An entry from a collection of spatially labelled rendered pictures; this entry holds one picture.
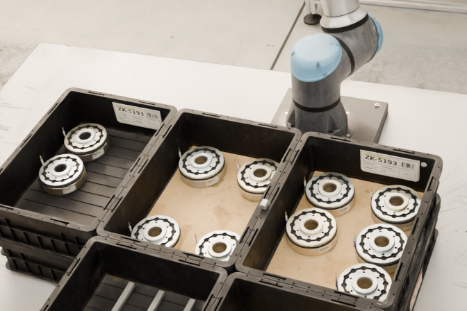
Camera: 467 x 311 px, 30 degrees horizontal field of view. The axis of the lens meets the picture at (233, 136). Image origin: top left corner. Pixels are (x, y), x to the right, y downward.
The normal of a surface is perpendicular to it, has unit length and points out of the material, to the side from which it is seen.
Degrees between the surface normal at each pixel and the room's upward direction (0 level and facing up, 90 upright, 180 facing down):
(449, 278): 0
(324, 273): 0
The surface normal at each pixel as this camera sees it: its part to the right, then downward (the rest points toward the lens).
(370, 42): 0.69, 0.14
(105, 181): -0.12, -0.74
